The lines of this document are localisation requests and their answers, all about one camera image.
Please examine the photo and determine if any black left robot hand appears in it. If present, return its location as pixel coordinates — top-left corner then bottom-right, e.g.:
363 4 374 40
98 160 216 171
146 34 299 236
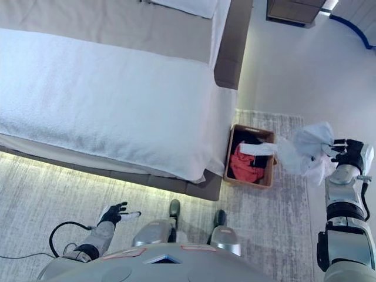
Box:
96 202 142 227

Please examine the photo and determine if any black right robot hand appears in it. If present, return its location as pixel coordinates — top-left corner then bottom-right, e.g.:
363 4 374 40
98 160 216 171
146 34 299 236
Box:
331 139 375 177

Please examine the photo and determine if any white garment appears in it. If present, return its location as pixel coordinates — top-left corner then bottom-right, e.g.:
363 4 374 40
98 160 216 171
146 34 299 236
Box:
240 120 337 186

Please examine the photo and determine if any brown cardboard box basket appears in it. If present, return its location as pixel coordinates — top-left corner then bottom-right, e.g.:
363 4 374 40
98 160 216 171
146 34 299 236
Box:
223 123 278 189

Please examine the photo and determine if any taupe bed sheet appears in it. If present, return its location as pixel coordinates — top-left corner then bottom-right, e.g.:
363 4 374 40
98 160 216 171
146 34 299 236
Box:
0 0 219 64

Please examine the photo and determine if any grey streaked rug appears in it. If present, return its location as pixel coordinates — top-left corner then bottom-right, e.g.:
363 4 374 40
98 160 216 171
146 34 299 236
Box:
0 109 315 282

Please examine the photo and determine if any silver left robot leg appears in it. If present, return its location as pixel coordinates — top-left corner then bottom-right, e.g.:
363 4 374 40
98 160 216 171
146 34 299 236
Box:
132 218 180 248

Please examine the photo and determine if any silver robot leg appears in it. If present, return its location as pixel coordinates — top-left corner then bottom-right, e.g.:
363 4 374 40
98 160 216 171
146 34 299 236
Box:
132 218 180 248
206 225 243 257

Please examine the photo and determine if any black left robot foot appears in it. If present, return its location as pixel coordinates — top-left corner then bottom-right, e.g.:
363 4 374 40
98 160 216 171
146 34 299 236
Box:
169 199 181 220

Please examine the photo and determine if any black robot foot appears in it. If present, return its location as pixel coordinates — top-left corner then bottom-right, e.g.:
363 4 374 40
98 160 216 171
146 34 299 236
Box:
169 199 181 220
213 209 227 229

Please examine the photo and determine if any grey robot torso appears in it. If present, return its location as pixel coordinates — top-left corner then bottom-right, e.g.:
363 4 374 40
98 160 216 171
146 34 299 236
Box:
36 243 283 282

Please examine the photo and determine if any black garment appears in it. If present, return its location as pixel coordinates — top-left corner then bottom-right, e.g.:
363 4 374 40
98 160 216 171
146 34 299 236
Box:
233 134 270 177

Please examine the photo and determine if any black right robot foot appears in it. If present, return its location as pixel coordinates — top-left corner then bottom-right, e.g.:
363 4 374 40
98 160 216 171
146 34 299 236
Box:
213 209 227 229

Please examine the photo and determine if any red garment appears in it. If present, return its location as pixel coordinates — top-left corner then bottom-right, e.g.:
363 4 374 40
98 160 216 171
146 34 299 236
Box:
229 146 266 183

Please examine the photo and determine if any white terry blanket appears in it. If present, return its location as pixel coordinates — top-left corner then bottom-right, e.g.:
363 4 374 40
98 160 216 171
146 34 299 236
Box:
0 28 239 183

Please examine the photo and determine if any silver right robot leg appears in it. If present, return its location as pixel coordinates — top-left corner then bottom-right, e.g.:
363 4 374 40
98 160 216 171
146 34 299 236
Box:
206 225 243 257

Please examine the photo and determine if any brown wooden nightstand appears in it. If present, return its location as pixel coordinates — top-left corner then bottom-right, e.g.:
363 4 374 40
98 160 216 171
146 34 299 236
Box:
266 0 327 29

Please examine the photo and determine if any white pillow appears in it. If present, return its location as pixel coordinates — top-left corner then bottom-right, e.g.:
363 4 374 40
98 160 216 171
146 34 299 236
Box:
149 0 220 20

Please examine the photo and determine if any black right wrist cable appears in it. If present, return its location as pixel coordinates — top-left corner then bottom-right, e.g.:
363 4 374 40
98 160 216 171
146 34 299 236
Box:
353 174 371 221

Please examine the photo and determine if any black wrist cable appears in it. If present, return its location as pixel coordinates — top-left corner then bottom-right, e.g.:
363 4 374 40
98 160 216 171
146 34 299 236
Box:
49 221 96 260
353 174 371 221

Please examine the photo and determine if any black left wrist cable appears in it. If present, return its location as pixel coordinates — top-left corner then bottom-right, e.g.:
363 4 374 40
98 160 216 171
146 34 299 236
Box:
49 221 96 260

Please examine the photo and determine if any thin grey floor cable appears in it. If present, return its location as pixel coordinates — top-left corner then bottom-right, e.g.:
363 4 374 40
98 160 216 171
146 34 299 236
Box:
0 251 55 260

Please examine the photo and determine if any brown upholstered bed frame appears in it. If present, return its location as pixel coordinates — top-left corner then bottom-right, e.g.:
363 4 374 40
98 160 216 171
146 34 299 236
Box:
0 0 254 202

